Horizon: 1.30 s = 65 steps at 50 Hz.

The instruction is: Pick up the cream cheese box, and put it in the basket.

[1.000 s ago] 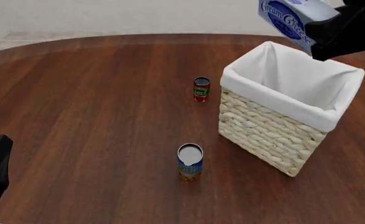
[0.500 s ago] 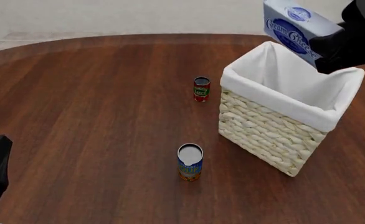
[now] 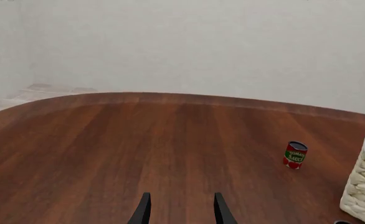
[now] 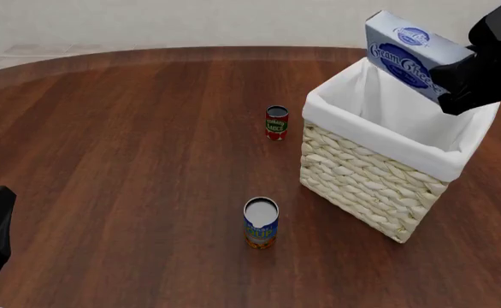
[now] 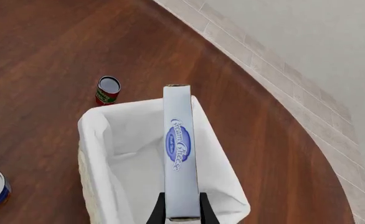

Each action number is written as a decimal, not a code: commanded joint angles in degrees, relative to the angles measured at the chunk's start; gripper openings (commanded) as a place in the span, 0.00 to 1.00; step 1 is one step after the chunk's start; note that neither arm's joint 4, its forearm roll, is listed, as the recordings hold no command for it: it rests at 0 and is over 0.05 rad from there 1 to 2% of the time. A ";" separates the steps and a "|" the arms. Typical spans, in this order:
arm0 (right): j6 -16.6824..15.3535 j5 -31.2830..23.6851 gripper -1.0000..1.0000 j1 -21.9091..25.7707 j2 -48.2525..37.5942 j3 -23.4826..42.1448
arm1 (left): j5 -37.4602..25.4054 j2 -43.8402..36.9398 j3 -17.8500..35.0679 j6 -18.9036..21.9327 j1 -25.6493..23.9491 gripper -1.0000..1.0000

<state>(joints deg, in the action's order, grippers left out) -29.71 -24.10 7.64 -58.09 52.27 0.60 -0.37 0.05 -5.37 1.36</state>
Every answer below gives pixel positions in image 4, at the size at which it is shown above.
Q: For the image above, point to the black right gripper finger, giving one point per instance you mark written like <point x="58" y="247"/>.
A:
<point x="468" y="85"/>

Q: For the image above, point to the cream cheese box blue white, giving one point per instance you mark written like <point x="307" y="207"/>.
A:
<point x="408" y="51"/>

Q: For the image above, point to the white cloth basket liner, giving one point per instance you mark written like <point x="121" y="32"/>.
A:
<point x="404" y="128"/>

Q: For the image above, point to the woven cream wicker basket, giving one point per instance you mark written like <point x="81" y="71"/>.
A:
<point x="361" y="179"/>

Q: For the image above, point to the tomato sauce can red green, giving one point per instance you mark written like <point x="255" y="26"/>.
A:
<point x="277" y="126"/>

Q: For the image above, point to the soup can blue yellow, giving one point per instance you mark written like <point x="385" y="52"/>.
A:
<point x="261" y="224"/>

